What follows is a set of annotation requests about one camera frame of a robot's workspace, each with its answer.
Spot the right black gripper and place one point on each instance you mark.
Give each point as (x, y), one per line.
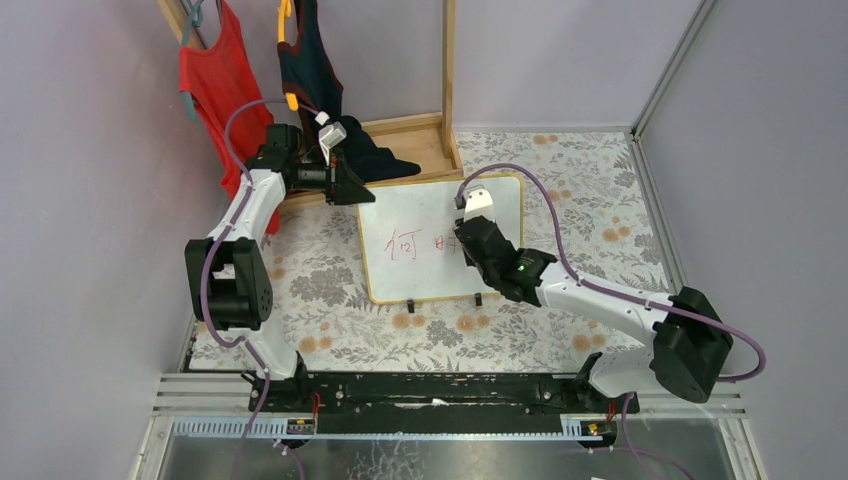
(473, 228)

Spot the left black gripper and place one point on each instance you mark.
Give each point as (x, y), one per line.
(334, 182)

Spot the whiteboard with yellow frame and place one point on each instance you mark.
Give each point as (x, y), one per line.
(409, 250)

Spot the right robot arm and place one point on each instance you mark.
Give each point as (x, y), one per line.
(682, 347)

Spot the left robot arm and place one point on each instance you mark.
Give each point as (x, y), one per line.
(230, 287)

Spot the wooden clothes rack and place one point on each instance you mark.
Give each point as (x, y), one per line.
(427, 139)

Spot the floral table mat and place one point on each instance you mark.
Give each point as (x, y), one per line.
(587, 189)

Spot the navy tank top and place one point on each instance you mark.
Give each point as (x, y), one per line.
(313, 80)

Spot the red mesh tank top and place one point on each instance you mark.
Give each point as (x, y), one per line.
(222, 81)

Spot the yellow clothes hanger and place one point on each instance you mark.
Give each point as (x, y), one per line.
(284, 12)

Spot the teal clothes hanger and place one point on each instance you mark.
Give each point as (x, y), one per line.
(194, 19)

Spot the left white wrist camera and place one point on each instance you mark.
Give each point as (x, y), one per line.
(329, 137)

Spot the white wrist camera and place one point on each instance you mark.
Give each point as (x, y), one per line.
(329, 137)
(478, 202)

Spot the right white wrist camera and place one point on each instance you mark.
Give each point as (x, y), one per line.
(478, 202)

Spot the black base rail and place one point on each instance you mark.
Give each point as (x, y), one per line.
(376, 403)

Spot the aluminium frame post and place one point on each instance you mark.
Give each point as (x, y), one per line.
(690, 34)

